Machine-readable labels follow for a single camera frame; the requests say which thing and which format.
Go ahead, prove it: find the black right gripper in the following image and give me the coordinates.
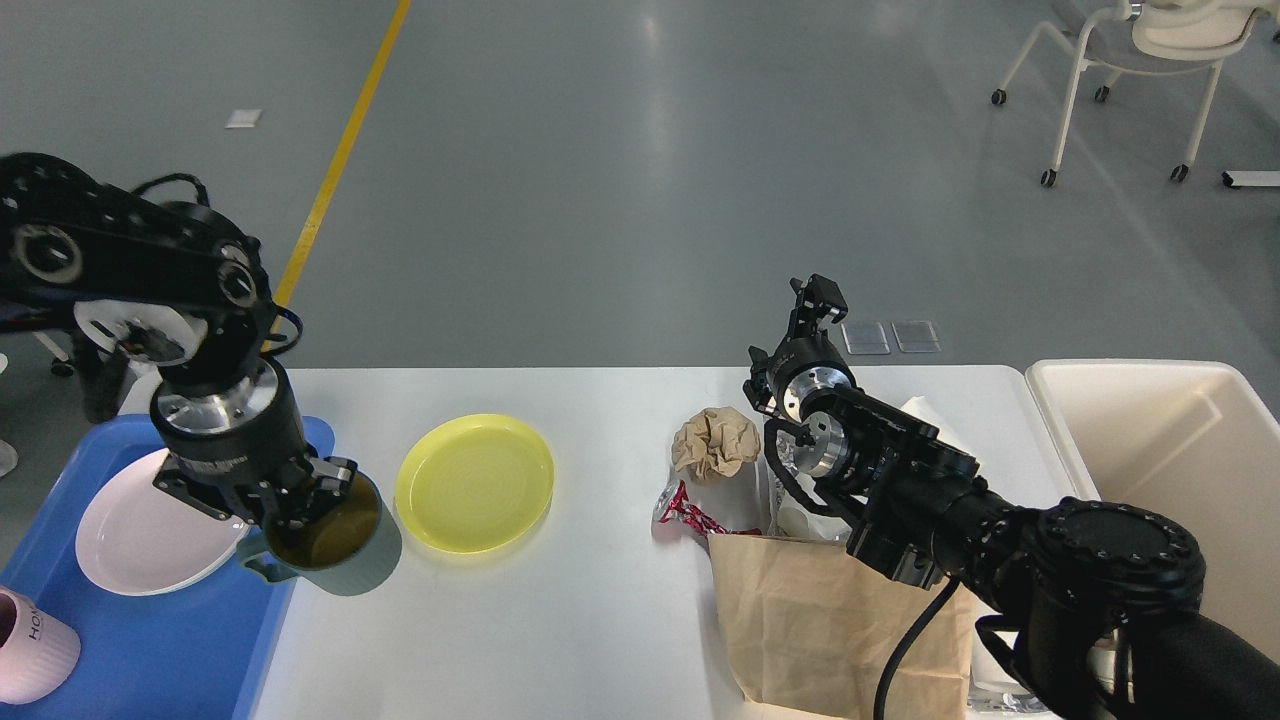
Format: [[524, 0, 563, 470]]
[[742, 274, 856, 419]]

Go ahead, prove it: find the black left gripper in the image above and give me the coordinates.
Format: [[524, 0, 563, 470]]
[[150, 360, 358, 530]]

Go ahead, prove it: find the dark green mug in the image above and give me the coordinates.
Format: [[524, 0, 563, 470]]
[[236, 471, 403, 596]]

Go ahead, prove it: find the pink mug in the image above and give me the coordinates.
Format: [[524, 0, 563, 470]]
[[1, 587, 81, 705]]

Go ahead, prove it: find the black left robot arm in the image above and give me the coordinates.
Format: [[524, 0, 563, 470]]
[[3, 152, 356, 530]]

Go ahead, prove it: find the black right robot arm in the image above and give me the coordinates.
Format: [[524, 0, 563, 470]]
[[742, 274, 1279, 719]]

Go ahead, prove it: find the floor outlet plate left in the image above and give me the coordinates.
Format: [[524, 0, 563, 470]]
[[842, 322, 892, 356]]

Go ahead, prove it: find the floor outlet plate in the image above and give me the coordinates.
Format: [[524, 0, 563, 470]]
[[842, 322, 892, 356], [891, 320, 942, 354]]

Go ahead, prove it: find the floor outlet plate right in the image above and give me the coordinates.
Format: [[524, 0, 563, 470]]
[[891, 320, 942, 354]]

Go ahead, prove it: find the yellow plastic plate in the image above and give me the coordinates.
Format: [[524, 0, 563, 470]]
[[394, 413, 556, 555]]

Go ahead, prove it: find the crumpled brown paper ball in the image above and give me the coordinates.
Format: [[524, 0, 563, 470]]
[[669, 407, 762, 486]]

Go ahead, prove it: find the white round plate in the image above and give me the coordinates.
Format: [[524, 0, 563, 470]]
[[76, 448, 250, 596]]

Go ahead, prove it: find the red white snack wrapper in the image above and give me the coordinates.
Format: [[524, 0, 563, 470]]
[[652, 478, 731, 538]]

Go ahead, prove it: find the chair leg with caster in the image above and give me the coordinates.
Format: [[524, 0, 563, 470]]
[[33, 331, 76, 378]]

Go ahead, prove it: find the brown paper bag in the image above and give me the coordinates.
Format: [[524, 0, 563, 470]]
[[709, 534, 975, 719]]

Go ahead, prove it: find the beige plastic bin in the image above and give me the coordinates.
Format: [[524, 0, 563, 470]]
[[1027, 359, 1279, 659]]

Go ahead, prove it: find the white chair on casters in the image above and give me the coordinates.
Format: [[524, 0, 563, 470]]
[[989, 1, 1277, 188]]

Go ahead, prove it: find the white bar on floor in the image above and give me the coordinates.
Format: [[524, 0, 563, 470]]
[[1221, 170, 1280, 190]]

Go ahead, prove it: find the black cable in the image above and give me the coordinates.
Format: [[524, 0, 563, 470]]
[[873, 580, 963, 720]]

